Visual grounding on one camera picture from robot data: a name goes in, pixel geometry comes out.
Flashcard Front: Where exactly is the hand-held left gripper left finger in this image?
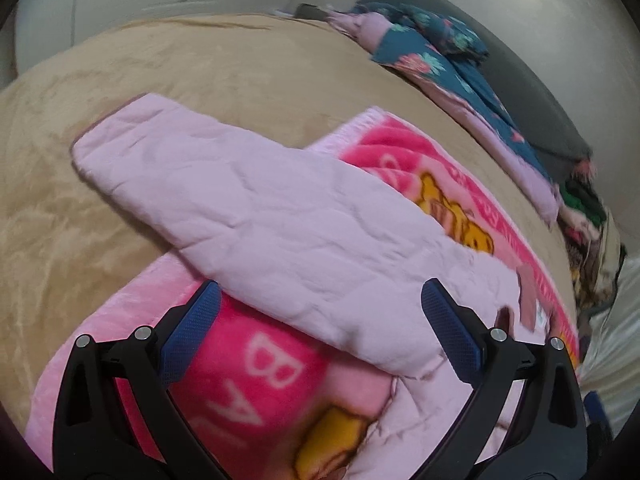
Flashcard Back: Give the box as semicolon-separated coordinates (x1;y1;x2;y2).
52;280;228;480

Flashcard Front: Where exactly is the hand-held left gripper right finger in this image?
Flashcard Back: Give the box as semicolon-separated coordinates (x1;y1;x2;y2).
421;277;588;480

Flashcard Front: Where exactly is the pink quilted jacket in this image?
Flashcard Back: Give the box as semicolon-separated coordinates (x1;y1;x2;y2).
72;92;558;480

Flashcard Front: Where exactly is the pile of folded clothes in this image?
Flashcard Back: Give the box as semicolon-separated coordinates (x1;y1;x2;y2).
555;160;628;316

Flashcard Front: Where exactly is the pink printed blanket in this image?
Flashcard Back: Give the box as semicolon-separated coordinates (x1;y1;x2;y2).
22;105;583;480

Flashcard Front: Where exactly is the white satin curtain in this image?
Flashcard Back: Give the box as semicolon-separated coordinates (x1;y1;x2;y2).
577;255;640;436

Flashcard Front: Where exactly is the grey headboard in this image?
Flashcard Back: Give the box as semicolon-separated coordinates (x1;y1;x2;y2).
295;0;596;166

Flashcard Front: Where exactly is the beige bed cover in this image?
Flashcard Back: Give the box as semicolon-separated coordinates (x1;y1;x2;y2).
0;12;581;431

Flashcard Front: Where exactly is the teal floral quilt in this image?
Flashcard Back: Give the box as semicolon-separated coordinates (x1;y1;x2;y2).
327;1;561;231

